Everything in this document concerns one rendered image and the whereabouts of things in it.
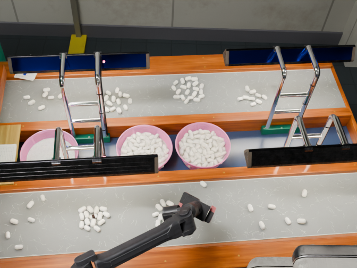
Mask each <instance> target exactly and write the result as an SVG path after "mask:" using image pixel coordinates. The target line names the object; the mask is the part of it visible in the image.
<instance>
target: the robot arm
mask: <svg viewBox="0 0 357 268"><path fill-rule="evenodd" d="M215 210H216V207H214V206H211V207H210V206H209V205H207V204H205V203H203V202H201V201H200V199H198V198H196V197H194V196H192V195H190V194H189V193H187V192H184V193H183V195H182V197H181V199H180V202H179V204H178V205H172V206H164V207H163V210H162V217H163V220H164V222H163V223H162V224H160V225H158V226H157V227H155V228H153V229H151V230H149V231H147V232H145V233H143V234H140V235H138V236H136V237H134V238H132V239H130V240H128V241H126V242H124V243H122V244H120V245H118V246H116V247H114V248H112V249H110V250H108V251H105V252H103V253H100V254H95V251H94V250H92V249H91V250H89V251H87V252H85V253H83V254H81V255H79V256H77V257H76V258H75V259H74V264H73V265H72V266H71V267H70V268H93V266H92V263H91V261H92V262H93V263H94V265H95V268H115V267H117V266H119V265H121V264H123V263H125V262H127V261H129V260H131V259H133V258H135V257H137V256H139V255H141V254H143V253H145V252H147V251H149V250H151V249H153V248H155V247H157V246H159V245H161V244H163V243H165V242H167V241H170V240H173V239H177V238H179V237H181V236H183V237H185V236H190V235H192V234H193V233H194V232H195V231H196V229H197V228H196V224H195V221H194V217H195V218H197V219H199V220H201V221H202V222H203V221H205V222H207V223H210V221H211V219H212V217H213V215H214V212H215Z"/></svg>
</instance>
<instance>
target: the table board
mask: <svg viewBox="0 0 357 268"><path fill-rule="evenodd" d="M331 71H332V73H333V76H334V78H335V81H336V83H337V86H338V88H339V91H340V93H341V96H342V98H343V101H344V103H345V106H346V107H349V109H350V106H349V104H348V101H347V99H346V97H345V94H344V92H343V89H342V86H341V84H340V81H339V79H338V77H337V74H336V72H335V69H334V67H333V64H332V63H331ZM350 111H351V109H350ZM351 114H352V116H351V118H350V119H349V121H348V123H347V125H346V127H347V129H348V132H349V134H350V137H351V139H352V142H353V143H354V144H356V143H357V123H356V121H355V118H354V116H353V113H352V111H351Z"/></svg>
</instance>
